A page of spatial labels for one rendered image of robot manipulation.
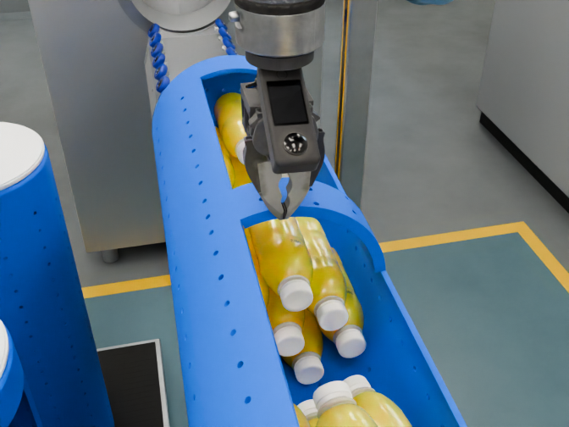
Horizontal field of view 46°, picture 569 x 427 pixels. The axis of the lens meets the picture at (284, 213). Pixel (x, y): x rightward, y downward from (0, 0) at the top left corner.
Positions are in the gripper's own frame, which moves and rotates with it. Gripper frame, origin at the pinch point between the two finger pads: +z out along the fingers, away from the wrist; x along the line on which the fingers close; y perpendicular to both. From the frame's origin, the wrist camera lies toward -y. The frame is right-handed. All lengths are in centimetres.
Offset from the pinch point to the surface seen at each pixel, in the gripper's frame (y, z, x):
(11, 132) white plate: 65, 19, 42
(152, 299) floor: 122, 123, 22
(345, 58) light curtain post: 72, 13, -30
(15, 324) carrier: 43, 51, 46
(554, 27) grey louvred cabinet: 173, 54, -152
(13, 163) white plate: 52, 19, 40
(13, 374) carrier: 2.9, 22.5, 36.1
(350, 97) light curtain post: 70, 23, -31
